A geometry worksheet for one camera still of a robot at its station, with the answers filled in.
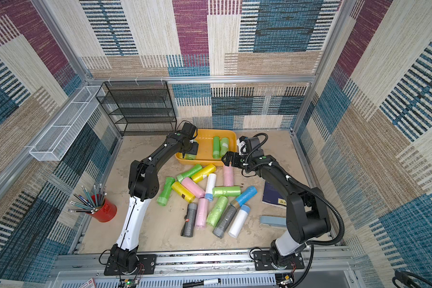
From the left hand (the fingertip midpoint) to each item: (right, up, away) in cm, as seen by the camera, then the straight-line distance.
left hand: (192, 148), depth 106 cm
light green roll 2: (+19, -21, -16) cm, 33 cm away
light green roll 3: (+15, -29, -22) cm, 40 cm away
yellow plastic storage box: (+6, +7, +13) cm, 16 cm away
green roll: (-1, -5, -3) cm, 6 cm away
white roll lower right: (+24, -33, -24) cm, 48 cm away
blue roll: (+29, -23, -16) cm, 40 cm away
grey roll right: (+18, -32, -24) cm, 44 cm away
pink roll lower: (+7, -28, -20) cm, 36 cm away
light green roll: (+19, +2, +3) cm, 19 cm away
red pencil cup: (-40, -26, -23) cm, 53 cm away
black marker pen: (+10, -51, -37) cm, 63 cm away
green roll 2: (-1, -13, -8) cm, 16 cm away
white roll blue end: (+11, -19, -12) cm, 25 cm away
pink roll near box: (+20, -14, -8) cm, 26 cm away
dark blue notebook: (+42, -24, -13) cm, 50 cm away
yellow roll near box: (+6, -14, -9) cm, 17 cm away
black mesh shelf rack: (-32, +24, +3) cm, 40 cm away
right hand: (+22, -7, -17) cm, 28 cm away
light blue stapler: (+41, -33, -24) cm, 58 cm away
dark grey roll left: (+2, -35, -25) cm, 43 cm away
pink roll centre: (+2, -20, -14) cm, 24 cm away
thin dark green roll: (+14, 0, +3) cm, 14 cm away
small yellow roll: (-3, -22, -15) cm, 26 cm away
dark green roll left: (-12, -24, -18) cm, 32 cm away
